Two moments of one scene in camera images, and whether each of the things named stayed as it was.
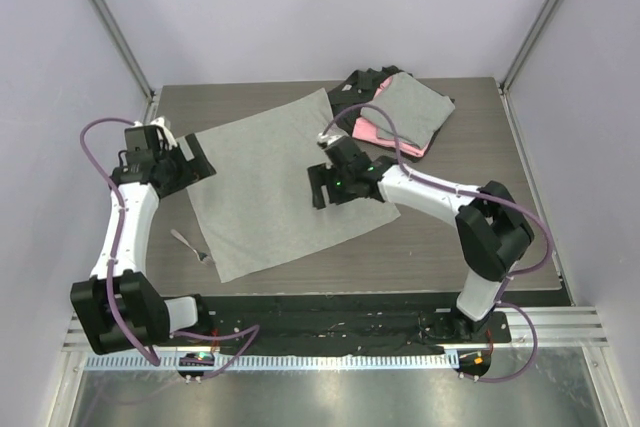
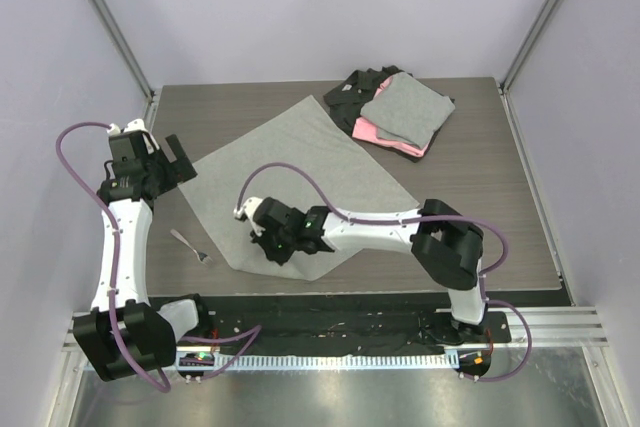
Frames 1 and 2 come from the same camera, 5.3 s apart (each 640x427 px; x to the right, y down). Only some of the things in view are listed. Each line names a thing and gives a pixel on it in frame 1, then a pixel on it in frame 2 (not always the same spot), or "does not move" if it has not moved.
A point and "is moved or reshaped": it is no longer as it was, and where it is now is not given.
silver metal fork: [201, 256] does not move
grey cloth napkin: [258, 208] is moved or reshaped
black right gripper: [321, 175] → [280, 257]
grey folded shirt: [418, 111] does not move
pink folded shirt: [367, 131] does not move
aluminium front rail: [556, 326] does not move
